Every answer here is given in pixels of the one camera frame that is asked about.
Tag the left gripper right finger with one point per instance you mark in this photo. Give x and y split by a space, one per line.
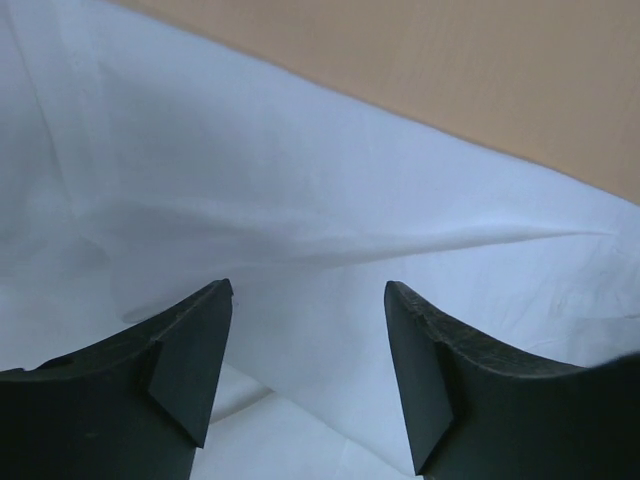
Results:
477 408

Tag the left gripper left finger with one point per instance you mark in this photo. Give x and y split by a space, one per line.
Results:
136 405

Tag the white long sleeve shirt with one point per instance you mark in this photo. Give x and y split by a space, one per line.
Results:
140 162

